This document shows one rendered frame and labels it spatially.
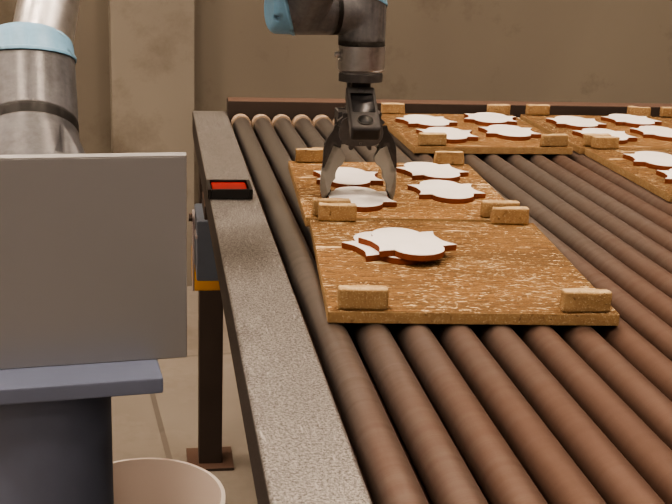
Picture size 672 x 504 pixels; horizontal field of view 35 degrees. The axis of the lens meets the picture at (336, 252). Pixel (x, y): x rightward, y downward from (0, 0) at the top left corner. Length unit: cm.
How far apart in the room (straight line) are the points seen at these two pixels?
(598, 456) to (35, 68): 77
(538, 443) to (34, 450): 60
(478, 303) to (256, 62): 294
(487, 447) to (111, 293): 48
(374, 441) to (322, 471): 7
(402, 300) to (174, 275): 27
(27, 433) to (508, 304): 59
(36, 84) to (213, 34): 283
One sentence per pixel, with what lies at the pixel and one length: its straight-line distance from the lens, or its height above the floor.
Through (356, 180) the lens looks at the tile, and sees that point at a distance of 185.
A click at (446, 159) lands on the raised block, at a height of 95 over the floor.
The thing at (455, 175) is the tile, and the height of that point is 95.
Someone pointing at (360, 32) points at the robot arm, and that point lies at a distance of 169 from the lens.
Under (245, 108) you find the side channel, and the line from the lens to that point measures 264.
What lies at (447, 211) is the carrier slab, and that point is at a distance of 171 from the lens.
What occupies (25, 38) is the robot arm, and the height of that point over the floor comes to 122.
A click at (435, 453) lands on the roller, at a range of 97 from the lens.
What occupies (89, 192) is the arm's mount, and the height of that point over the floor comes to 107.
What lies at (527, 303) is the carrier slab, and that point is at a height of 94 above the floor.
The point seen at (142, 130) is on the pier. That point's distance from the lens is 402.
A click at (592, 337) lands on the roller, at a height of 92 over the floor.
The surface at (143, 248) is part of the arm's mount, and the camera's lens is 122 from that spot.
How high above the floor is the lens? 136
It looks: 17 degrees down
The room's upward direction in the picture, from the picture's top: 2 degrees clockwise
